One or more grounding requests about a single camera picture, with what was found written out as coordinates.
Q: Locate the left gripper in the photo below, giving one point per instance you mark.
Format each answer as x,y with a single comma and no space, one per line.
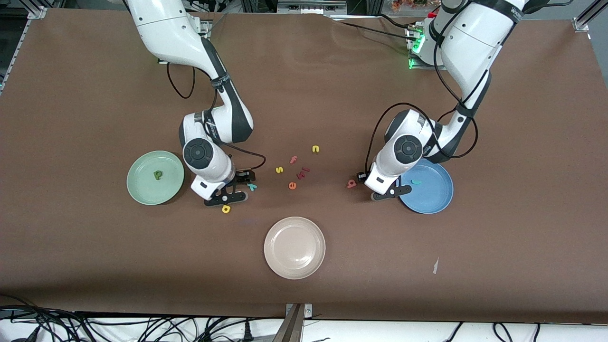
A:
363,176

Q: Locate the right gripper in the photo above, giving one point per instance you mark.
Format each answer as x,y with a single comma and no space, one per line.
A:
240,178

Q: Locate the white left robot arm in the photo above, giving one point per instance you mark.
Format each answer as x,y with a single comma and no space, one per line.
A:
475,42

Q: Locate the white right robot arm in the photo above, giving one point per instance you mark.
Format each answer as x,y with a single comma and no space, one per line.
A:
166,33

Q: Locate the blue round plate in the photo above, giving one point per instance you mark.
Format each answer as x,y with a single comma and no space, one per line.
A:
427,197

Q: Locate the beige round plate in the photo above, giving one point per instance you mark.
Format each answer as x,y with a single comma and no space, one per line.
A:
294,247

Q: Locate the pale green round plate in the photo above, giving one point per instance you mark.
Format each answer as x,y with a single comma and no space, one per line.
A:
142,185

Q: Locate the small white paper scrap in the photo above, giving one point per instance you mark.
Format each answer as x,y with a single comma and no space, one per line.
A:
435,266

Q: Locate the orange artificial flowers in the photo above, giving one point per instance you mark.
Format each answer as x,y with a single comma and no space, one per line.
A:
408,4

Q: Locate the metal camera stand bracket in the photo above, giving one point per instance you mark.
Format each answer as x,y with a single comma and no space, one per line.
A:
294,323

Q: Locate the dark equipment frame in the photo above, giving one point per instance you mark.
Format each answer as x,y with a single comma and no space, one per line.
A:
308,5

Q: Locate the aluminium table edge rail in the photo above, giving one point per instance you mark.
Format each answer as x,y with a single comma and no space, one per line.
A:
14,52

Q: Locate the aluminium table corner bracket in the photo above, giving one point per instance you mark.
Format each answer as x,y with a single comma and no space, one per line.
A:
582,23
38,13

